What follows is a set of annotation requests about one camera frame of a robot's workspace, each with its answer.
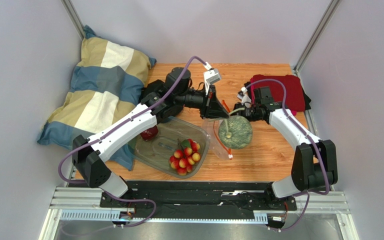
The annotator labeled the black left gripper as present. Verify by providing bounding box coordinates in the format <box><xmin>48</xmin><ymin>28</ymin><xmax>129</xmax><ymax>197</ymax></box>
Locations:
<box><xmin>174</xmin><ymin>83</ymin><xmax>229</xmax><ymax>120</ymax></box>

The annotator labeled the clear orange zip top bag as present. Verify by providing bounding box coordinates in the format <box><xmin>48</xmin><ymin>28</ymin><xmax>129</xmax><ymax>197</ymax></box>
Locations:
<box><xmin>201</xmin><ymin>118</ymin><xmax>233</xmax><ymax>160</ymax></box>

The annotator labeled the green netted melon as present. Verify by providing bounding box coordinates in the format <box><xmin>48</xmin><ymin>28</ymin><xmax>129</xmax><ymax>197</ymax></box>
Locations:
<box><xmin>217</xmin><ymin>107</ymin><xmax>253</xmax><ymax>150</ymax></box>

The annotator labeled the bunch of red lychees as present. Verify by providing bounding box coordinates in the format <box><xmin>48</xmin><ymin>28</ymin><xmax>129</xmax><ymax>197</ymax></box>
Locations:
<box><xmin>168</xmin><ymin>138</ymin><xmax>203</xmax><ymax>177</ymax></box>

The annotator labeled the dark red apple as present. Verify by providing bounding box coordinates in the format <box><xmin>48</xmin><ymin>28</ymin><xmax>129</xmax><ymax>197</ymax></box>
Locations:
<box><xmin>140</xmin><ymin>125</ymin><xmax>159</xmax><ymax>141</ymax></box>

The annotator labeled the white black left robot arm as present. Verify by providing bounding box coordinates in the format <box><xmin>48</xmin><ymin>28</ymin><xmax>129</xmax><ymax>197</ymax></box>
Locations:
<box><xmin>72</xmin><ymin>67</ymin><xmax>229</xmax><ymax>198</ymax></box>

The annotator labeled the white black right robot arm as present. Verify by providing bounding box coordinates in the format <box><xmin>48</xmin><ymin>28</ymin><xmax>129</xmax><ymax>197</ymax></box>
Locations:
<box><xmin>234</xmin><ymin>86</ymin><xmax>338</xmax><ymax>199</ymax></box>

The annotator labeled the clear plastic food container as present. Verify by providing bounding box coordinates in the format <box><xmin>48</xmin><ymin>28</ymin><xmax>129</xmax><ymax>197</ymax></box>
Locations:
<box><xmin>127</xmin><ymin>116</ymin><xmax>211</xmax><ymax>179</ymax></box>

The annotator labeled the red folded cloth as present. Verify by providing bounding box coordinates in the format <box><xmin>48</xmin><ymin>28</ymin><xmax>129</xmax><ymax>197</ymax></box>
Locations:
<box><xmin>250</xmin><ymin>74</ymin><xmax>307</xmax><ymax>112</ymax></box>

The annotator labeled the black baseball cap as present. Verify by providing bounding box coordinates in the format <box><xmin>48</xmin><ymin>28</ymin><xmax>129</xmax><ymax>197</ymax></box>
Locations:
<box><xmin>138</xmin><ymin>79</ymin><xmax>180</xmax><ymax>121</ymax></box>

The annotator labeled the striped blue beige pillow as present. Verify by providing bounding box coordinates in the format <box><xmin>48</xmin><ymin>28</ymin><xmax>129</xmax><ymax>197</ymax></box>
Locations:
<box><xmin>37</xmin><ymin>24</ymin><xmax>157</xmax><ymax>172</ymax></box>

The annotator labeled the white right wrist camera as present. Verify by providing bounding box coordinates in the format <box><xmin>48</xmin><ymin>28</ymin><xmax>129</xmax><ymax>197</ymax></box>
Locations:
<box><xmin>237</xmin><ymin>86</ymin><xmax>253</xmax><ymax>108</ymax></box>

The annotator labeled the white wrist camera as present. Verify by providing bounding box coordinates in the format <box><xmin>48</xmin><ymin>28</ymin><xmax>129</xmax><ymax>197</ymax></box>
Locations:
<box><xmin>237</xmin><ymin>86</ymin><xmax>253</xmax><ymax>108</ymax></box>
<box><xmin>203</xmin><ymin>68</ymin><xmax>222</xmax><ymax>95</ymax></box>

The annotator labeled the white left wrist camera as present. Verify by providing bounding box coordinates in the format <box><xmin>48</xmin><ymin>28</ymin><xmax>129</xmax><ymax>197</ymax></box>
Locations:
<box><xmin>203</xmin><ymin>68</ymin><xmax>222</xmax><ymax>95</ymax></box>

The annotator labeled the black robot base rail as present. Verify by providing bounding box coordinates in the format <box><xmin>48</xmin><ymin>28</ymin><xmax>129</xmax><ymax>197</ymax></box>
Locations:
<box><xmin>99</xmin><ymin>180</ymin><xmax>298</xmax><ymax>220</ymax></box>

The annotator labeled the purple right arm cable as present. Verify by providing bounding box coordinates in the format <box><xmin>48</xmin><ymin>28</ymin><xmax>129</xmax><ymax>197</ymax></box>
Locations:
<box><xmin>241</xmin><ymin>78</ymin><xmax>331</xmax><ymax>233</ymax></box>

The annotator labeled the right aluminium frame post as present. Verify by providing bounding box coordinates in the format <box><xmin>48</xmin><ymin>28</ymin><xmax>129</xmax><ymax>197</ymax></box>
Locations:
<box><xmin>292</xmin><ymin>0</ymin><xmax>342</xmax><ymax>76</ymax></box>

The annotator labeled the aluminium frame post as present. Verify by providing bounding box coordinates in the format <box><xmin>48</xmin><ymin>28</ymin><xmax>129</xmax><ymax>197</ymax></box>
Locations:
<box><xmin>292</xmin><ymin>0</ymin><xmax>342</xmax><ymax>76</ymax></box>
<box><xmin>61</xmin><ymin>0</ymin><xmax>85</xmax><ymax>39</ymax></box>

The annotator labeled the left aluminium frame post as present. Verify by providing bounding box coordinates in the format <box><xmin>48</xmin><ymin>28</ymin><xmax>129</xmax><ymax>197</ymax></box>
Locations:
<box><xmin>61</xmin><ymin>0</ymin><xmax>85</xmax><ymax>39</ymax></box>

